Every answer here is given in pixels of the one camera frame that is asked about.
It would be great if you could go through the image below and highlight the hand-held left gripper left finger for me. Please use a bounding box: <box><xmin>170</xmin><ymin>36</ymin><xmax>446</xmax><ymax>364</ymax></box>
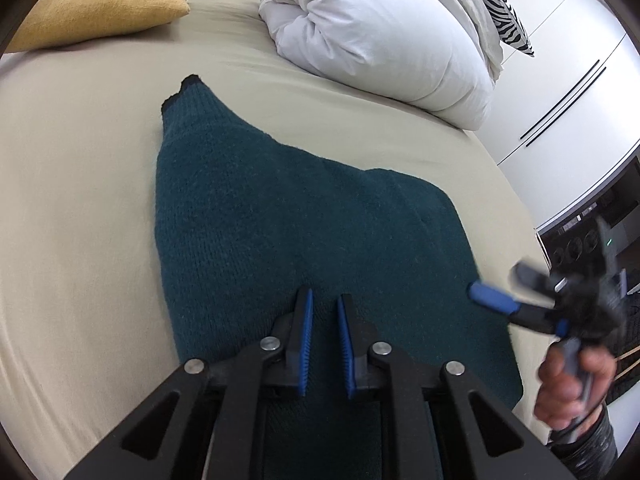
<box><xmin>65</xmin><ymin>286</ymin><xmax>316</xmax><ymax>480</ymax></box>

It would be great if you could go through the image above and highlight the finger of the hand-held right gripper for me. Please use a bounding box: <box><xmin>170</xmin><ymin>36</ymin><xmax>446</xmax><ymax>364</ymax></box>
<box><xmin>466</xmin><ymin>281</ymin><xmax>568</xmax><ymax>338</ymax></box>
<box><xmin>509</xmin><ymin>259</ymin><xmax>563</xmax><ymax>303</ymax></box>

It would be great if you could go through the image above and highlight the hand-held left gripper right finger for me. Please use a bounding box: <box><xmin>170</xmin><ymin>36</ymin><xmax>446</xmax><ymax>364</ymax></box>
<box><xmin>336</xmin><ymin>293</ymin><xmax>576</xmax><ymax>480</ymax></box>

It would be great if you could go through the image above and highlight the dark green knit sweater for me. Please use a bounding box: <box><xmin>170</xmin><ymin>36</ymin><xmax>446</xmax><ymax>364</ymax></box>
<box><xmin>155</xmin><ymin>75</ymin><xmax>524</xmax><ymax>480</ymax></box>

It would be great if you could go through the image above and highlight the person's right forearm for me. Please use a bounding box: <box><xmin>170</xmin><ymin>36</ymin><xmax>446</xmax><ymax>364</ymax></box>
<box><xmin>547</xmin><ymin>402</ymin><xmax>618</xmax><ymax>480</ymax></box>

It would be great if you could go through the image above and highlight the person's right hand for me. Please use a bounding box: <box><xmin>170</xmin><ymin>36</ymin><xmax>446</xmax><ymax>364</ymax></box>
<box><xmin>534</xmin><ymin>337</ymin><xmax>617</xmax><ymax>431</ymax></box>

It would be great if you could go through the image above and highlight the dark electronics cabinet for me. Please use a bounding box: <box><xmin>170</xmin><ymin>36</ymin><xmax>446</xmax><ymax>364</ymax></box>
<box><xmin>535</xmin><ymin>160</ymin><xmax>640</xmax><ymax>301</ymax></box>

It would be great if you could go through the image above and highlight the white wardrobe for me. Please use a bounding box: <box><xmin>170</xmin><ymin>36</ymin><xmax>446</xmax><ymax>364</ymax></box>
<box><xmin>475</xmin><ymin>0</ymin><xmax>640</xmax><ymax>231</ymax></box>

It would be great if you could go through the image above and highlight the zebra print pillow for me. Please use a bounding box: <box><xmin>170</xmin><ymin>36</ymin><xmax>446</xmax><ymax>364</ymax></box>
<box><xmin>457</xmin><ymin>0</ymin><xmax>535</xmax><ymax>57</ymax></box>

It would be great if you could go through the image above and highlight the beige bed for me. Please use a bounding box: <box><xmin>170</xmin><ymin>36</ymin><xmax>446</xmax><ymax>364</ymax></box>
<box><xmin>0</xmin><ymin>0</ymin><xmax>551</xmax><ymax>480</ymax></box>

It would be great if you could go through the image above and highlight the white duvet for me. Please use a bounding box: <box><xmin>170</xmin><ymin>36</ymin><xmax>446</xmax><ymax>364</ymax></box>
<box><xmin>235</xmin><ymin>0</ymin><xmax>503</xmax><ymax>131</ymax></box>

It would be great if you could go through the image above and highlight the yellow pillow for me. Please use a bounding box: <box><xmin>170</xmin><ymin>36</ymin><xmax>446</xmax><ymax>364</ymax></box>
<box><xmin>2</xmin><ymin>0</ymin><xmax>191</xmax><ymax>54</ymax></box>

